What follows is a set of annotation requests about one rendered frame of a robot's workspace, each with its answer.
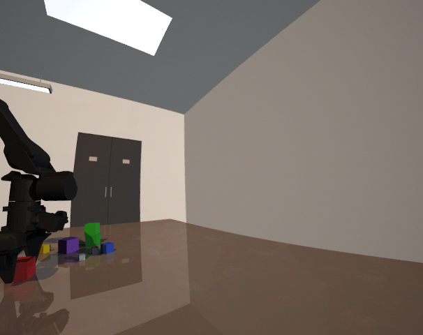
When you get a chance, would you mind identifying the green block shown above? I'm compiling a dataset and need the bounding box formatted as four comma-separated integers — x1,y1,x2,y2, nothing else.
85,233,101,246
84,223,100,236

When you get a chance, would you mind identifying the red block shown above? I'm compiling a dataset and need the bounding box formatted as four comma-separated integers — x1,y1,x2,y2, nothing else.
13,256,36,282

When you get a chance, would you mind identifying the blue block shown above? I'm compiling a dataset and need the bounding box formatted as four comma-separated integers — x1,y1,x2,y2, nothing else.
101,242,114,255

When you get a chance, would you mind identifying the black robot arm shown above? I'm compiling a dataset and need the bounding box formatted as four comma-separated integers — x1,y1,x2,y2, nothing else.
0,99,77,232

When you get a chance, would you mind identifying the purple block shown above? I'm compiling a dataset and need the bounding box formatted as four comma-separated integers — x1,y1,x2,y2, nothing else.
58,237,79,254

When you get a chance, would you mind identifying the small yellow block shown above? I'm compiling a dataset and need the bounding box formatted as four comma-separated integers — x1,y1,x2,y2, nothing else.
39,244,51,254

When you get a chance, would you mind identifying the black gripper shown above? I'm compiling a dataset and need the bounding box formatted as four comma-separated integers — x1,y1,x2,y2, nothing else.
0,201,51,284

